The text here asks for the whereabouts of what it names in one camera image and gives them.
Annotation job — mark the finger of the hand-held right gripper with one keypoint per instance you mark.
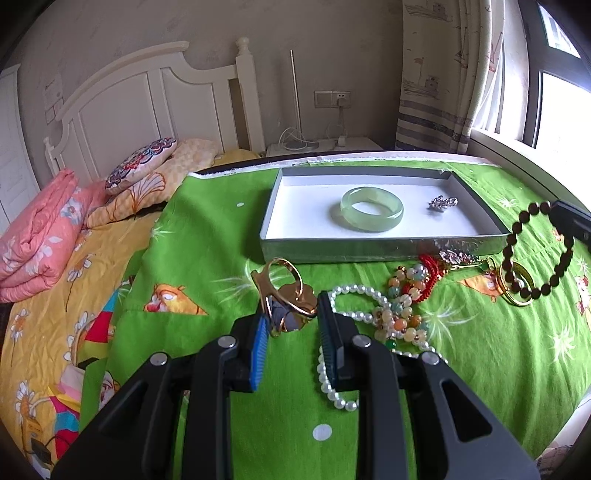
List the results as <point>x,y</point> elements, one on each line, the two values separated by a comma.
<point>575,221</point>

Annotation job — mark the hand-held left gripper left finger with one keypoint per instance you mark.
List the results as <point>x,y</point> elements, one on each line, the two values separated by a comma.
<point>257,355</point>

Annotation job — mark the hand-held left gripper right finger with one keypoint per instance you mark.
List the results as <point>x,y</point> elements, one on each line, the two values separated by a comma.
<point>327,341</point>

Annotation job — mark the grey pearl earring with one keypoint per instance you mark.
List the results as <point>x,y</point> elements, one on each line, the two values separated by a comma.
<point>281,318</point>

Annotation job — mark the gold bangle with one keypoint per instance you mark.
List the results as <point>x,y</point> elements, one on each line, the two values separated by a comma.
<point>524,278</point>

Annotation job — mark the grey cardboard tray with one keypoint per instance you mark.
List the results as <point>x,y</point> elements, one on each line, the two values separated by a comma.
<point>304,217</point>

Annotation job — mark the white window sill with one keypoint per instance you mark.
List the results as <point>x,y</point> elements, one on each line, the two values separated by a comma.
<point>498,150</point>

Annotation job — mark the dark-framed window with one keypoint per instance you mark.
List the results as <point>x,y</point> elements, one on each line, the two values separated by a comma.
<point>558,115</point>

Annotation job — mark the green printed blanket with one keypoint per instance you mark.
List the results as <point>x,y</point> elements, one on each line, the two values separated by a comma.
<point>207,240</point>

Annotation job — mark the green jade bangle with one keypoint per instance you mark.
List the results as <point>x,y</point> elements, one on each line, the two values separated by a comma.
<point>369,222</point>

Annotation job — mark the small silver leaf brooch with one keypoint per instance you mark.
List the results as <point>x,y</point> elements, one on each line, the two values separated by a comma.
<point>442,203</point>

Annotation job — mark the printed striped curtain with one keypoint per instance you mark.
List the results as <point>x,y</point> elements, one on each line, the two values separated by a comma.
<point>438,83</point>

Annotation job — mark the plain yellow pillow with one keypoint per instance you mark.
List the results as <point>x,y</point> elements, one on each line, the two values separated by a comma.
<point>240,154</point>

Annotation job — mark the beige shell-pattern pillow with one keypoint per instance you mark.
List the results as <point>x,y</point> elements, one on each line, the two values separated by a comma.
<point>189,159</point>

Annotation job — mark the embroidered floral pillow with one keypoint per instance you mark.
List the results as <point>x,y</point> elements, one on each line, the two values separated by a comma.
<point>138,166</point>

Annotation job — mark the pink floral quilt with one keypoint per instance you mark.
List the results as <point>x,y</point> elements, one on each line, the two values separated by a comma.
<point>41,230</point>

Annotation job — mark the white bed headboard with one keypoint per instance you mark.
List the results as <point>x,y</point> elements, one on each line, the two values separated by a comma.
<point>138,106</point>

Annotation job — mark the white door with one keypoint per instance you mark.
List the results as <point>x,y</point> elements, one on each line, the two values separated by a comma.
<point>14,152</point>

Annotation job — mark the wall socket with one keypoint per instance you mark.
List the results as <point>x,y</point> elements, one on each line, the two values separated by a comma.
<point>325,99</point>

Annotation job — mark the white wall switch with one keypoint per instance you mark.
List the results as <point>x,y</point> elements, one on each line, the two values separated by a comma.
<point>53,99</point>

